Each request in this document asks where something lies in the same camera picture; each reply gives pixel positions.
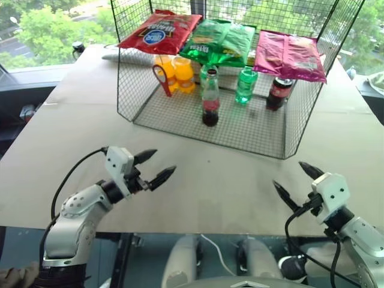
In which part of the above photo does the black wire mesh rack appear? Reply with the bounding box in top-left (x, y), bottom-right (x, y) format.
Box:
top-left (110, 0), bottom-right (365, 160)

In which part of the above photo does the red chip bag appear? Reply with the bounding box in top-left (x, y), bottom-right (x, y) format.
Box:
top-left (116, 9), bottom-right (203, 56)

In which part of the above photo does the green plastic soda bottle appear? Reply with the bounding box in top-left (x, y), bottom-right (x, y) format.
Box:
top-left (235, 67), bottom-right (259, 106)

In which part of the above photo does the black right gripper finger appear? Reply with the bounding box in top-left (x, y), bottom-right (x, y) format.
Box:
top-left (298, 161), bottom-right (326, 181)
top-left (272, 179), bottom-right (301, 212)

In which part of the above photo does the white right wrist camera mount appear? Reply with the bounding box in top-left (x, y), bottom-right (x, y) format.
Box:
top-left (311, 172), bottom-right (352, 226)

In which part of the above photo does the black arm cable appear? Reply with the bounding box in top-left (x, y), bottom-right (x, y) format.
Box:
top-left (38, 146), bottom-right (109, 262)
top-left (284, 194), bottom-right (362, 288)

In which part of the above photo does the white thin cable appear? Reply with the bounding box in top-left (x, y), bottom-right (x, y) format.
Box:
top-left (199, 234), bottom-right (238, 278)

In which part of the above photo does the small black round device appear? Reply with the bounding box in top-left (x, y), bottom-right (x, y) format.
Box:
top-left (71, 41), bottom-right (85, 58)

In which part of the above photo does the dark red loop handle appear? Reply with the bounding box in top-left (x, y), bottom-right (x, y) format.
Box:
top-left (152, 64), bottom-right (173, 98)

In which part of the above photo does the pale green crumpled cloth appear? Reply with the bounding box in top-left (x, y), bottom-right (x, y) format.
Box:
top-left (367, 71), bottom-right (384, 91)

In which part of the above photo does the magenta chip bag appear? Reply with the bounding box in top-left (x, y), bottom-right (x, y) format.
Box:
top-left (253, 29), bottom-right (328, 85)

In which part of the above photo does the dark plastic cola bottle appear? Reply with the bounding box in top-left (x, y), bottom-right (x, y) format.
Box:
top-left (265, 76), bottom-right (295, 112)

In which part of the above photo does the grey and orange device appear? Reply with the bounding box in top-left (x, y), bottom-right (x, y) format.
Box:
top-left (19, 103), bottom-right (43, 121)

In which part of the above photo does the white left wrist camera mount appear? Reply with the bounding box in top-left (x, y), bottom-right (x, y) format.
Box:
top-left (105, 146), bottom-right (135, 200)

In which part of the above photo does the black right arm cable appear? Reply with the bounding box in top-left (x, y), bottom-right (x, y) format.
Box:
top-left (284, 194), bottom-right (362, 288)

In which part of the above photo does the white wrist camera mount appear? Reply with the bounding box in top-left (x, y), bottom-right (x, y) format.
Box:
top-left (105, 146), bottom-right (135, 200)
top-left (311, 172), bottom-right (352, 226)

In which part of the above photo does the green chip bag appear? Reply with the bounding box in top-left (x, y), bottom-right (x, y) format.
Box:
top-left (179, 19), bottom-right (257, 68)

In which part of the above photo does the grey rounded robot leg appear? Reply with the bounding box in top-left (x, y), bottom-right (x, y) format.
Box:
top-left (238, 238), bottom-right (284, 288)
top-left (161, 235), bottom-right (199, 288)

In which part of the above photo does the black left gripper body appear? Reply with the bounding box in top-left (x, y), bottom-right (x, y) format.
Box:
top-left (125, 166), bottom-right (151, 194)

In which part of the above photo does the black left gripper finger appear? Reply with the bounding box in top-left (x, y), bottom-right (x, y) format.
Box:
top-left (146, 165), bottom-right (178, 192)
top-left (133, 148), bottom-right (158, 166)

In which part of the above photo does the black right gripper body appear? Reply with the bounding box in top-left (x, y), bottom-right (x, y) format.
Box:
top-left (295, 191), bottom-right (323, 217)

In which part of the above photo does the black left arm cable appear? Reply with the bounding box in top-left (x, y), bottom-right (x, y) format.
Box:
top-left (38, 146), bottom-right (109, 262)

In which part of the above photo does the glass cola bottle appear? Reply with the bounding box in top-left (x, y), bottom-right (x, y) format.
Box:
top-left (199, 65), bottom-right (221, 128)

